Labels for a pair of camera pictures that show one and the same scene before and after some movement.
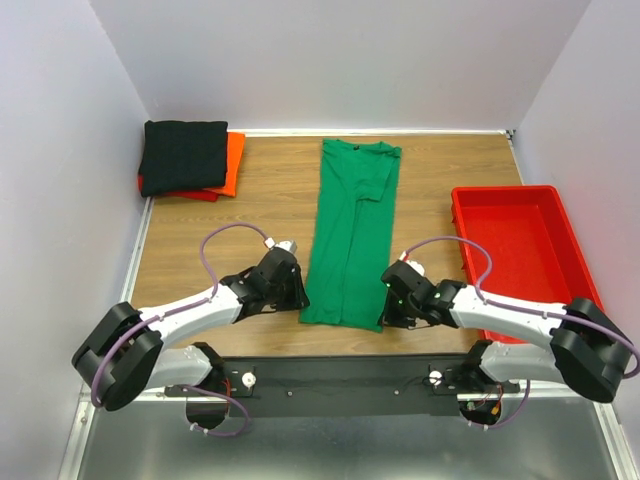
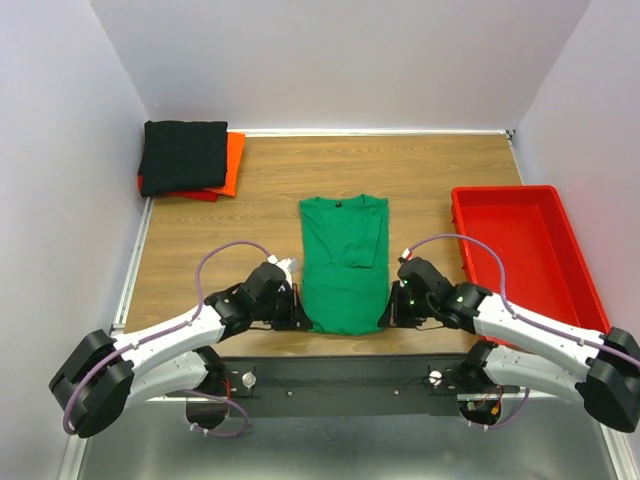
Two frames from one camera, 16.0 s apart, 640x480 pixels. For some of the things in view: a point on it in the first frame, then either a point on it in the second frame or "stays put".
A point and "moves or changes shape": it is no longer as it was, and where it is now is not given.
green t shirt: x=353 y=239 moves or changes shape
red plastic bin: x=534 y=249 stays put
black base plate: x=351 y=386 stays put
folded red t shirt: x=200 y=195 stays put
